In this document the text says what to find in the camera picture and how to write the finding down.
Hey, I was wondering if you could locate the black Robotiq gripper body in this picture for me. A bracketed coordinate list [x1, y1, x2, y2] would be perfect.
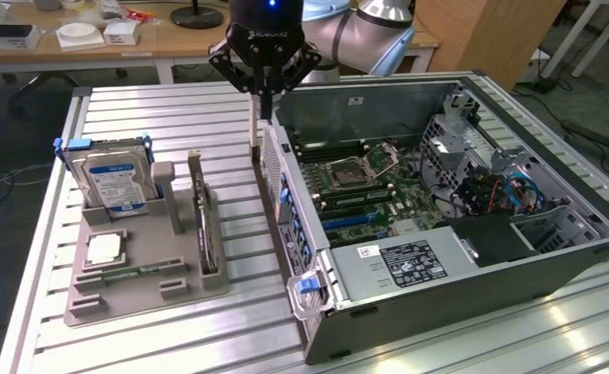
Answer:
[228, 0, 305, 94]

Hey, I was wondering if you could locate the CPU socket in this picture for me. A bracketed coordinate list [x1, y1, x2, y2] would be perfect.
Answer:
[324, 157, 376, 192]

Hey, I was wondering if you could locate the black round lamp base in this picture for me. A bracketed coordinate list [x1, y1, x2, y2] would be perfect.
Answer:
[171, 0, 227, 29]

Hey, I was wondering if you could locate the white cardboard box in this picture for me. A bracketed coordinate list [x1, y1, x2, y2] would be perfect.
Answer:
[102, 21, 140, 46]

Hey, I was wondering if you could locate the wooden desk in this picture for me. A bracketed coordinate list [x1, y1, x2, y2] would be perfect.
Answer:
[0, 0, 441, 85]

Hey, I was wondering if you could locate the black floor stand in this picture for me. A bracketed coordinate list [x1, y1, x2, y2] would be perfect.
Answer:
[559, 118, 609, 149]

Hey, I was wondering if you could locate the white square plastic tray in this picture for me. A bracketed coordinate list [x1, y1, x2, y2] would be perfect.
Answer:
[55, 22, 107, 52]

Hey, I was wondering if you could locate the perforated metal drive cage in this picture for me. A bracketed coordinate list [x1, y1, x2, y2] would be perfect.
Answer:
[419, 112, 499, 192]

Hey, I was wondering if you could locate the silver CPU chip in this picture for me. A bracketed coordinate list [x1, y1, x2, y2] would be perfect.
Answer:
[87, 235, 127, 266]

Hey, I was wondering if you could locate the white table frame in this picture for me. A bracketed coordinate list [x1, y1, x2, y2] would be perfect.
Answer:
[541, 0, 609, 106]

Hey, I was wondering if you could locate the metal socket cover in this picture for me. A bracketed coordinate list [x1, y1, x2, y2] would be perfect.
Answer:
[361, 140, 403, 185]

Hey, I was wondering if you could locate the red wire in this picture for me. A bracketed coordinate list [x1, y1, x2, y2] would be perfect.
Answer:
[491, 175, 509, 213]

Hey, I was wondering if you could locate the grey printed parts rack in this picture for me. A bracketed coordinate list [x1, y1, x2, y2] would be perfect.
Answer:
[63, 159, 231, 328]

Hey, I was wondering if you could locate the black Nvidia graphics card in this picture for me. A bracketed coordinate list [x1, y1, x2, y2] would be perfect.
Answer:
[187, 150, 220, 276]

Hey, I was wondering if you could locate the long blue expansion slot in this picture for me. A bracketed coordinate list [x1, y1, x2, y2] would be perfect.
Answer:
[324, 216, 381, 231]

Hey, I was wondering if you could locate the black office chair base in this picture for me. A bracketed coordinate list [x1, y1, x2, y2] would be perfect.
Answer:
[3, 68, 130, 114]

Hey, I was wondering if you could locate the hard disk in blue carrier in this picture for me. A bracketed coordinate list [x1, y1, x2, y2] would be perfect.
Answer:
[50, 132, 160, 219]

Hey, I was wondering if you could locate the grey power supply unit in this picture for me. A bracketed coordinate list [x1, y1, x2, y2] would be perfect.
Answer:
[328, 228, 480, 303]

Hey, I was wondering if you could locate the green RAM stick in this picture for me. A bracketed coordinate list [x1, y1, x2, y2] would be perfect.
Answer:
[99, 264, 163, 278]

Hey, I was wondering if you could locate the black power adapter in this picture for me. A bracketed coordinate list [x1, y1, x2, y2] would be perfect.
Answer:
[531, 77, 559, 94]

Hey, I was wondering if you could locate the open black PC case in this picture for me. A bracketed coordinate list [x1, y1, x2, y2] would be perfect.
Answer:
[248, 76, 609, 365]

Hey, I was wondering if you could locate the metal disk bay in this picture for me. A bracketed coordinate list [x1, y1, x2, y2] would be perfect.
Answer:
[509, 204, 603, 254]

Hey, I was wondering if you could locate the white box with black lid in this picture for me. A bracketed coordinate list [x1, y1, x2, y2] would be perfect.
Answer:
[0, 23, 42, 51]

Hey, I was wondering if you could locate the blue case release latch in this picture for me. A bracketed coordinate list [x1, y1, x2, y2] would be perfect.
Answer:
[293, 274, 319, 295]

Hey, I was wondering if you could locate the red packet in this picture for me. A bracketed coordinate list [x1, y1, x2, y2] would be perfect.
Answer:
[126, 9, 159, 25]

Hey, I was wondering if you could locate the wooden cabinet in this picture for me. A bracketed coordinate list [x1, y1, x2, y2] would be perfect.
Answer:
[417, 0, 569, 85]

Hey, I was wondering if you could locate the blue data wire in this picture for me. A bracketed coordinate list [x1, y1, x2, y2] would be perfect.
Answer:
[505, 173, 545, 214]

